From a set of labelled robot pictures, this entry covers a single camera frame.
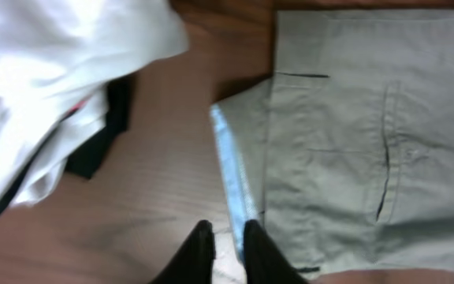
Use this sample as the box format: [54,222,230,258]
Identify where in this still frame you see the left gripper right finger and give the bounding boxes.
[244,219,307,284]

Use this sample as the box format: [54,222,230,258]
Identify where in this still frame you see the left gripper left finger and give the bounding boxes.
[149,220,216,284]

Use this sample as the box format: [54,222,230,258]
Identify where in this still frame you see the khaki green shorts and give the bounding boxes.
[210,9,454,279]

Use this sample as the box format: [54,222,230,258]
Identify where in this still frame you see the black garment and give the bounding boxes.
[0,73,136,215]

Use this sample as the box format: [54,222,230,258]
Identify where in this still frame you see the white crumpled garment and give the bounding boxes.
[0,0,188,214]

